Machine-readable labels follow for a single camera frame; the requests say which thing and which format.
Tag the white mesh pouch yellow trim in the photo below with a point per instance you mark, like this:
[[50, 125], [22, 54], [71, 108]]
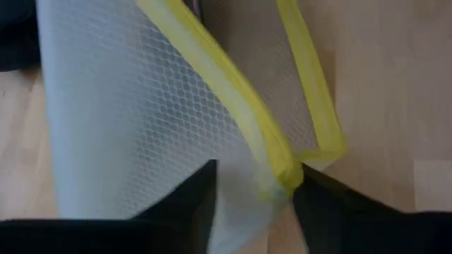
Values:
[[134, 106]]

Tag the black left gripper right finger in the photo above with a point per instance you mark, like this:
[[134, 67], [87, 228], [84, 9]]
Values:
[[370, 233]]

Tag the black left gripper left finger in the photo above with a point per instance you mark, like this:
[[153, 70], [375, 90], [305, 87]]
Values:
[[106, 236]]

